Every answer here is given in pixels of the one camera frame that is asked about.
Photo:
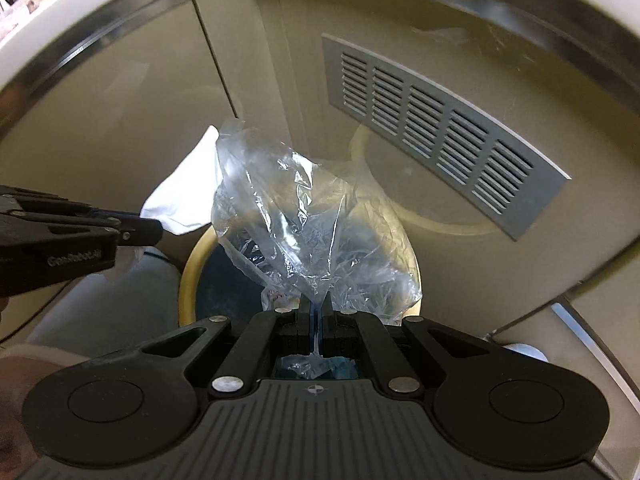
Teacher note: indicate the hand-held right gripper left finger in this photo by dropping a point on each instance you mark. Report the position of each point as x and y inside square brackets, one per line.
[302, 330]

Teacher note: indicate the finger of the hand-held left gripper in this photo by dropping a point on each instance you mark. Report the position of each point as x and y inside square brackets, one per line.
[142, 232]

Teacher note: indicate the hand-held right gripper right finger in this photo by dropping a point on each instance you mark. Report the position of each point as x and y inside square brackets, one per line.
[327, 332]

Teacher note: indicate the white tissue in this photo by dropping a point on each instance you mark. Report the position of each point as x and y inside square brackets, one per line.
[185, 190]

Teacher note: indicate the yellow rimmed trash bin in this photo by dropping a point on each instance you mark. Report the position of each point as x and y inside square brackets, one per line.
[192, 280]

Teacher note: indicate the clear plastic bag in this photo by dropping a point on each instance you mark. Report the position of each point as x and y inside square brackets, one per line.
[300, 210]

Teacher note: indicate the beige cabinet door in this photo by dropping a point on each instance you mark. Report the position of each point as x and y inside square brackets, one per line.
[500, 35]
[125, 135]

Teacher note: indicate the white round object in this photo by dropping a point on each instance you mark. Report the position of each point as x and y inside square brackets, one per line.
[525, 352]

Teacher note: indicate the grey cabinet vent grille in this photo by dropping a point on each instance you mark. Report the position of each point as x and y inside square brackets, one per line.
[430, 125]

